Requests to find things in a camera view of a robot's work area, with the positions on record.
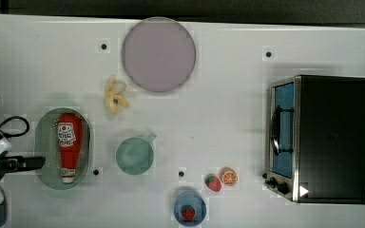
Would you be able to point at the red ketchup bottle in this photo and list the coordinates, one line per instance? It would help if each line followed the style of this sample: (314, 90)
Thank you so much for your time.
(69, 134)

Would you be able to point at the green measuring cup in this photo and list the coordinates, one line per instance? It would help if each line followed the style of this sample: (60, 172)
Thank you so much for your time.
(136, 155)

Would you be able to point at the peeled toy banana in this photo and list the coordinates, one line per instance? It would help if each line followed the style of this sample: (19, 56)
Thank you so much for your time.
(114, 93)

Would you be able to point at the blue bowl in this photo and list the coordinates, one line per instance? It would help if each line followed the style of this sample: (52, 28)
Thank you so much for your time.
(196, 201)

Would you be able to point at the toy strawberry in bowl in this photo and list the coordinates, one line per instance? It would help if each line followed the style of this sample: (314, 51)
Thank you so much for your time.
(188, 212)

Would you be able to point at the round purple plate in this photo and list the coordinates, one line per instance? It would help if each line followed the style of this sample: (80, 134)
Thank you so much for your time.
(159, 54)

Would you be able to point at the toy strawberry on table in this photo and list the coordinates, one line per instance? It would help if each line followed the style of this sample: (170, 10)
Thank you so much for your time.
(213, 183)

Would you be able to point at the toy orange half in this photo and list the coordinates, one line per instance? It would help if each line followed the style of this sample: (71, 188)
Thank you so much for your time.
(228, 176)

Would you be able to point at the silver toaster oven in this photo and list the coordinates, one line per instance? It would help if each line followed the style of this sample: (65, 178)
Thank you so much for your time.
(316, 139)

